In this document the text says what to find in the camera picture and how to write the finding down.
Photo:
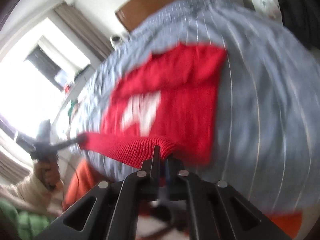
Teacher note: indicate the black and blue jacket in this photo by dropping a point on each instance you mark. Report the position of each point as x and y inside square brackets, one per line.
[301, 17]

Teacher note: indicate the green and brown clothes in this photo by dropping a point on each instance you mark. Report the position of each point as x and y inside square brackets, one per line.
[73, 110]

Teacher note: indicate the red sweater with white rabbit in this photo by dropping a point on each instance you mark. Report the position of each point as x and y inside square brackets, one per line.
[169, 101]

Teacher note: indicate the person's left hand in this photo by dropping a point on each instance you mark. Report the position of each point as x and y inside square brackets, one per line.
[47, 171]

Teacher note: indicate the white window desk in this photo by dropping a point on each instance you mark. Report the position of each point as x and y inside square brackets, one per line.
[70, 92]

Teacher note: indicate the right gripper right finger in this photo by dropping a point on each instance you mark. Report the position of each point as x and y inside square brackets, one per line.
[217, 210]

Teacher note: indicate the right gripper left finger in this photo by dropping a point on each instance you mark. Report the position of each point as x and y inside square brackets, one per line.
[108, 211]

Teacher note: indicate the beige sleeved left forearm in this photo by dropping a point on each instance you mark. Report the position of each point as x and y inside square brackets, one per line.
[31, 195]

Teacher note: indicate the grey striped bed duvet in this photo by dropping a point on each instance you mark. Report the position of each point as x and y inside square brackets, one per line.
[266, 141]

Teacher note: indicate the white plastic bag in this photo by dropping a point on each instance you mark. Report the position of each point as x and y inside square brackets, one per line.
[271, 9]

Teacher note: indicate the beige curtain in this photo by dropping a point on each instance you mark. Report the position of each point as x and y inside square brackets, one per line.
[85, 30]

